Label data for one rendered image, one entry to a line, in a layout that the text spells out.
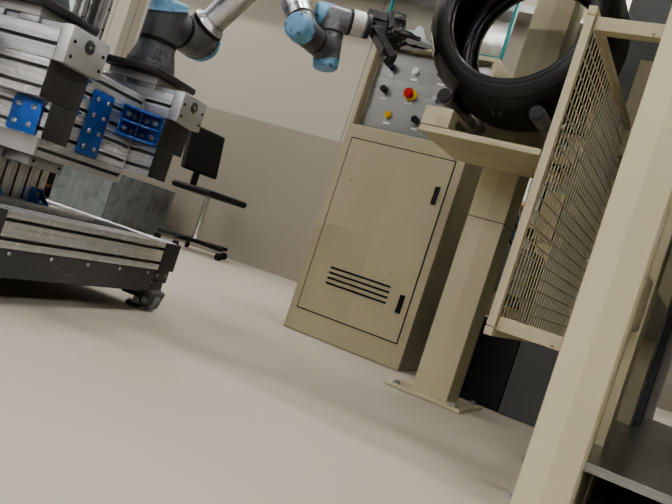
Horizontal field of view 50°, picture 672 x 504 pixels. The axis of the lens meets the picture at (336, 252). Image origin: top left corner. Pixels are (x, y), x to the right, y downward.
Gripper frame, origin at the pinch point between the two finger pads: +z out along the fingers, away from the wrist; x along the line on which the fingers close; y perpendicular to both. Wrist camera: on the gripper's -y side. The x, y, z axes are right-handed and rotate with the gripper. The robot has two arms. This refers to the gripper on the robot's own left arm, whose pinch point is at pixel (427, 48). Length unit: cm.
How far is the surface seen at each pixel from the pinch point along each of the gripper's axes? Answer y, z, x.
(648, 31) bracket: -36, 19, -73
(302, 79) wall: 220, 28, 402
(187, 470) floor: -126, -56, -66
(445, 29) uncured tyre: 4.8, 3.5, -4.3
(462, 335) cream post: -76, 33, 39
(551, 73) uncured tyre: -13.6, 28.3, -21.8
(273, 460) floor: -123, -41, -52
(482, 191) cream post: -29, 33, 28
